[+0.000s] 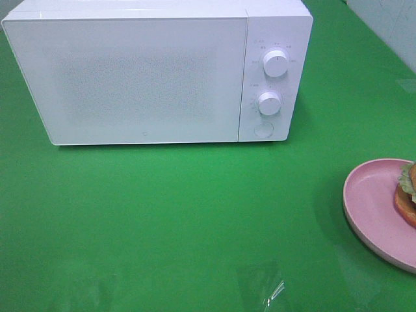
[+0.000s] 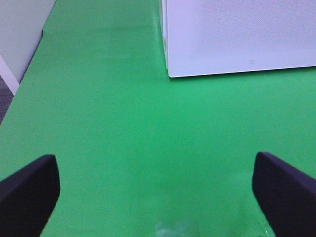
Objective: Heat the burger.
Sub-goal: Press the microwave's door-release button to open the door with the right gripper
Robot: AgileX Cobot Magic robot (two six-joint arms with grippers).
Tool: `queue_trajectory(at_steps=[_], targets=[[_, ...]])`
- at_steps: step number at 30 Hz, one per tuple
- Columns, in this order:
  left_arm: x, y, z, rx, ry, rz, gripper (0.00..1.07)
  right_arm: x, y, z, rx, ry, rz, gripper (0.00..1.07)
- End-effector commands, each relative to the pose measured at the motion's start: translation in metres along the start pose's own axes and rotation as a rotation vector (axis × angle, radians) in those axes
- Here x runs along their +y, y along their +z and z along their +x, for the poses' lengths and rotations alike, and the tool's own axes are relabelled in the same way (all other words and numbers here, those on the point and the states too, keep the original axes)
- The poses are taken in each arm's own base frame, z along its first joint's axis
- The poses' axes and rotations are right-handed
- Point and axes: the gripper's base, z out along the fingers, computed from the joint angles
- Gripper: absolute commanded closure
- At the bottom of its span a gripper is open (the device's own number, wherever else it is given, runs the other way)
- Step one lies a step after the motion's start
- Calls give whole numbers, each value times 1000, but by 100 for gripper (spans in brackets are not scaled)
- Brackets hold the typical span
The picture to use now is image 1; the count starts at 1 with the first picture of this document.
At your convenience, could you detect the pink round plate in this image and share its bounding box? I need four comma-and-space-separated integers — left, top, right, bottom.
343, 158, 415, 274

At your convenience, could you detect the lower white microwave knob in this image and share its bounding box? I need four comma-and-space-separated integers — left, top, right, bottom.
257, 92, 282, 116

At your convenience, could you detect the white microwave door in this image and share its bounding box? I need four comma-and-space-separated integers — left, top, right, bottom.
4, 18, 247, 145

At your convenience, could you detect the upper white microwave knob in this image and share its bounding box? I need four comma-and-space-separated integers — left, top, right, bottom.
263, 48, 289, 78

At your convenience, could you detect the white microwave knob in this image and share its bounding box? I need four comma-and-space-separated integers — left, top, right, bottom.
257, 92, 282, 116
263, 48, 289, 78

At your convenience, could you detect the burger with lettuce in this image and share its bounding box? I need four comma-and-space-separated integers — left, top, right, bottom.
394, 162, 416, 228

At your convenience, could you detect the white microwave oven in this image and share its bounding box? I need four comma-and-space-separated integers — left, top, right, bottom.
1, 1, 313, 142

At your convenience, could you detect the round white door button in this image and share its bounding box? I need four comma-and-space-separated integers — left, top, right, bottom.
254, 122, 274, 138

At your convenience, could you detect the white partition panel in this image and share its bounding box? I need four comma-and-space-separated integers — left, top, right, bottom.
346, 0, 415, 71

